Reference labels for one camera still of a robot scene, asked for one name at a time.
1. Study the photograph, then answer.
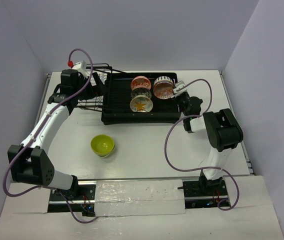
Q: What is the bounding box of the orange blue geometric bowl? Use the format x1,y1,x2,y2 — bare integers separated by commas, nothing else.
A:
153,82,174,100

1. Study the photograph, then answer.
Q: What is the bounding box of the white bowl pink rim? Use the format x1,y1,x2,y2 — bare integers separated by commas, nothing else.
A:
154,76,174,85

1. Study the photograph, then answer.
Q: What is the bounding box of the black leaf pattern bowl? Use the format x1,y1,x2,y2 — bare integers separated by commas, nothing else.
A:
130,87,152,99

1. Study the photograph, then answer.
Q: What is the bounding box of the orange floral bowl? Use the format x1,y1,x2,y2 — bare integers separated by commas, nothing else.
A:
130,76,152,90

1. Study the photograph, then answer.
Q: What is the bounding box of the leaf pattern white bowl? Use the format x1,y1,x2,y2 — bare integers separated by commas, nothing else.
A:
129,95,154,113

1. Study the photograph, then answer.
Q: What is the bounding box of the green bowl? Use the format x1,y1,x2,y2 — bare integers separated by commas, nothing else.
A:
90,134,115,157

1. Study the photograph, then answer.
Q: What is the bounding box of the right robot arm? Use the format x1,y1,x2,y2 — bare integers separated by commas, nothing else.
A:
183,108,244,196

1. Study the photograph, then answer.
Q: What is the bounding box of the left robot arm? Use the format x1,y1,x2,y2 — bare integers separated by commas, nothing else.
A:
4,69,104,200

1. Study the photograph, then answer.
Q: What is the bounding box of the black dish rack tray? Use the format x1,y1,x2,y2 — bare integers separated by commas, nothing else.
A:
101,72,181,125

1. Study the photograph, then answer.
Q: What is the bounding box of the white taped sheet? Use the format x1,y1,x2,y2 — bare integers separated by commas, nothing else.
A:
94,179,186,217

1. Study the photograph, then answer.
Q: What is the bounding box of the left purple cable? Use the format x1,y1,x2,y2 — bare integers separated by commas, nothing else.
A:
2,48,100,223

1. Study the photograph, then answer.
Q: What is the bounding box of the purple cable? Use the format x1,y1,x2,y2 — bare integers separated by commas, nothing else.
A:
164,78,240,212
2,48,100,223

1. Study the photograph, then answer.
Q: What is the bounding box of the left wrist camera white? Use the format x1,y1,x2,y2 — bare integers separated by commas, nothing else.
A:
67,60,87,75

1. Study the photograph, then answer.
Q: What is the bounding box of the black wire plate rack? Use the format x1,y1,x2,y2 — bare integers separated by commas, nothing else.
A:
77,63,113,112

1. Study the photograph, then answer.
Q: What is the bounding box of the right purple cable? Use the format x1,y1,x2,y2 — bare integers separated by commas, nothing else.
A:
164,78,240,212

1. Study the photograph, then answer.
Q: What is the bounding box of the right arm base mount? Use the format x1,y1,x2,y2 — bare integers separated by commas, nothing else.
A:
177,179,231,209

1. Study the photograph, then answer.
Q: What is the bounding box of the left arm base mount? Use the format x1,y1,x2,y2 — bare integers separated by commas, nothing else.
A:
47,181,97,217

